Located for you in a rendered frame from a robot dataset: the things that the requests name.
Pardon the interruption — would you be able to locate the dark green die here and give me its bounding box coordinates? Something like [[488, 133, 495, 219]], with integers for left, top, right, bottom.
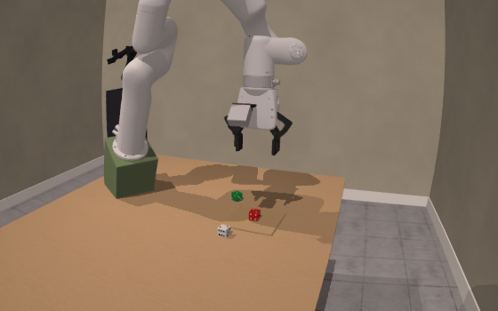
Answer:
[[231, 191, 243, 202]]

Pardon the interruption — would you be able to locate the red die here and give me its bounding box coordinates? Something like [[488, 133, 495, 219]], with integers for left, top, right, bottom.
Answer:
[[249, 209, 261, 221]]

